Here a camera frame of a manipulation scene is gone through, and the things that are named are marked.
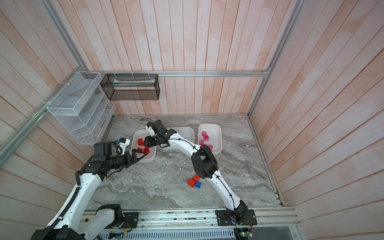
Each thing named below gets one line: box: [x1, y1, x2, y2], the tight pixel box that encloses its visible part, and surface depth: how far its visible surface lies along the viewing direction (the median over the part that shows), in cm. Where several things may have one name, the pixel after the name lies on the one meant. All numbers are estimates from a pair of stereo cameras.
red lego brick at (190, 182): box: [186, 178, 196, 188], surface depth 87 cm
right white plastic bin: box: [197, 123, 223, 156], surface depth 108 cm
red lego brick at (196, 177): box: [192, 174, 201, 182], surface depth 88 cm
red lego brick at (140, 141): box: [137, 138, 144, 146], surface depth 103 cm
